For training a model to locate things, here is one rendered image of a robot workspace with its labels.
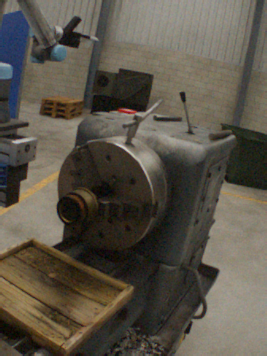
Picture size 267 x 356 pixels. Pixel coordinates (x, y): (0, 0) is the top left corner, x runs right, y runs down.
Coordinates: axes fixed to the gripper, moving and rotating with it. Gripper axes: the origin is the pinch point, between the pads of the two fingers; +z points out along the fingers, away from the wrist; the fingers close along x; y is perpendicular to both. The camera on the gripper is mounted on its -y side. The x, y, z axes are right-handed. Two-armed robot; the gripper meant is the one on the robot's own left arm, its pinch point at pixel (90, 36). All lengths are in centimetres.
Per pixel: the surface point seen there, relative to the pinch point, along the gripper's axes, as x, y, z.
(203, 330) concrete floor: 106, 145, 51
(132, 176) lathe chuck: 90, 30, -52
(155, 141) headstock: 83, 24, -36
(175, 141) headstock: 87, 21, -32
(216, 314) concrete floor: 104, 145, 73
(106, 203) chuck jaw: 91, 36, -59
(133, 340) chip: 105, 87, -42
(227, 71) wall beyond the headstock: -347, -7, 868
